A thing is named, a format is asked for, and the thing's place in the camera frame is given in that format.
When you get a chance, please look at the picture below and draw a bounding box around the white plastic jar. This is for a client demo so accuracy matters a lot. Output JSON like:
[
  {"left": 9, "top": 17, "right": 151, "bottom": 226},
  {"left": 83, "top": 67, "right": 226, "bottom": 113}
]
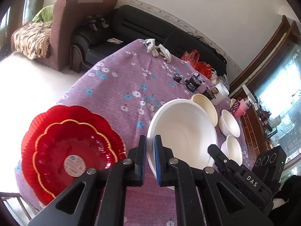
[{"left": 211, "top": 83, "right": 229, "bottom": 106}]

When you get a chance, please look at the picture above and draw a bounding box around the pink sleeved bottle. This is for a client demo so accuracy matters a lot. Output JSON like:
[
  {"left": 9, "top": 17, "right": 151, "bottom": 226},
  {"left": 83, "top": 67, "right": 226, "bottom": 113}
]
[{"left": 233, "top": 97, "right": 251, "bottom": 118}]

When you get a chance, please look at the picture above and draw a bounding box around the red gold-rimmed plate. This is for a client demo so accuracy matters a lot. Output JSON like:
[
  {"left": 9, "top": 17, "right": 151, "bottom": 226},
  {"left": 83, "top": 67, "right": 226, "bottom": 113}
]
[{"left": 32, "top": 119, "right": 118, "bottom": 198}]

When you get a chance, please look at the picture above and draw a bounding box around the green cushion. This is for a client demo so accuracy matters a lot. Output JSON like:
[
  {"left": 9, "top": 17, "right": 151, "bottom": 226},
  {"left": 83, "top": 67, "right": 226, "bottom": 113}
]
[{"left": 32, "top": 5, "right": 54, "bottom": 23}]

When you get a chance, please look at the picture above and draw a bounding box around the cream plastic bowl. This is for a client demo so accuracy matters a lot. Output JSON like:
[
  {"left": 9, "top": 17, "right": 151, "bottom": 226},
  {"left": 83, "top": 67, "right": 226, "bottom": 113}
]
[{"left": 191, "top": 94, "right": 218, "bottom": 126}]

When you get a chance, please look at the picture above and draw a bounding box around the black motor with label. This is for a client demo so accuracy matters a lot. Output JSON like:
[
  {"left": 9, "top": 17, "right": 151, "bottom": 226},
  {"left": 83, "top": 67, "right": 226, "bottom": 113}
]
[{"left": 185, "top": 73, "right": 201, "bottom": 92}]

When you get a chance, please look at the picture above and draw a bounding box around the wooden chair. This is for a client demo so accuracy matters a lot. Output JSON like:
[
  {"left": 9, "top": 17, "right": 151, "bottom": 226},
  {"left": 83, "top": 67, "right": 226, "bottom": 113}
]
[{"left": 1, "top": 192, "right": 32, "bottom": 225}]

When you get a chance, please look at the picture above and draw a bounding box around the white bowl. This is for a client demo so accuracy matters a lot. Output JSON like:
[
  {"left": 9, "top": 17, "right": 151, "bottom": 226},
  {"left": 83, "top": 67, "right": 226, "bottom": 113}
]
[
  {"left": 220, "top": 135, "right": 243, "bottom": 166},
  {"left": 218, "top": 110, "right": 241, "bottom": 138},
  {"left": 147, "top": 98, "right": 217, "bottom": 175}
]

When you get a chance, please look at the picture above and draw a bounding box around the red plastic bag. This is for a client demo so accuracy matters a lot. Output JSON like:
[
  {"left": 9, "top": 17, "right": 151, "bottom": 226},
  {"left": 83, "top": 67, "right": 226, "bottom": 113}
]
[{"left": 181, "top": 50, "right": 212, "bottom": 79}]

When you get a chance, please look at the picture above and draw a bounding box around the purple floral tablecloth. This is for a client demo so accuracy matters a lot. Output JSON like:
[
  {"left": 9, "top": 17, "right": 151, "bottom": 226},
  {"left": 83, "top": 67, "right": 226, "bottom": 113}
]
[{"left": 15, "top": 38, "right": 250, "bottom": 226}]

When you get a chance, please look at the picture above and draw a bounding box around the small black adapter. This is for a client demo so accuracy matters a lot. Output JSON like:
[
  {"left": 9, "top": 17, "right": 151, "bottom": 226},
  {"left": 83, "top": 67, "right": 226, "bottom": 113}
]
[{"left": 173, "top": 75, "right": 182, "bottom": 83}]

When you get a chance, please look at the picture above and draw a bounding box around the black sofa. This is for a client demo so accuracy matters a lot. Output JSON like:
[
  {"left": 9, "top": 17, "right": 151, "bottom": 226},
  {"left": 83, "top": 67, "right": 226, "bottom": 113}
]
[{"left": 69, "top": 5, "right": 227, "bottom": 76}]

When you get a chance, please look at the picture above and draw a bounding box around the patterned blanket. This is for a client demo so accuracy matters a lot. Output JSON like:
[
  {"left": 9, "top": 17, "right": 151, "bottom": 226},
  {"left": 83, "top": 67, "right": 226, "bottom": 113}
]
[{"left": 11, "top": 22, "right": 52, "bottom": 60}]

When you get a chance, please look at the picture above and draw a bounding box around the red fluted plate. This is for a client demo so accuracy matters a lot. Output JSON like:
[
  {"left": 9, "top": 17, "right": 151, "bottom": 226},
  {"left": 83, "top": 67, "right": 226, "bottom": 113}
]
[{"left": 21, "top": 105, "right": 126, "bottom": 205}]

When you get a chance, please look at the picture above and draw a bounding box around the maroon armchair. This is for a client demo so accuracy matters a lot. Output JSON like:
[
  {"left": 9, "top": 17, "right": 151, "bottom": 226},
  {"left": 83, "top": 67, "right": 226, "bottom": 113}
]
[{"left": 38, "top": 0, "right": 117, "bottom": 71}]

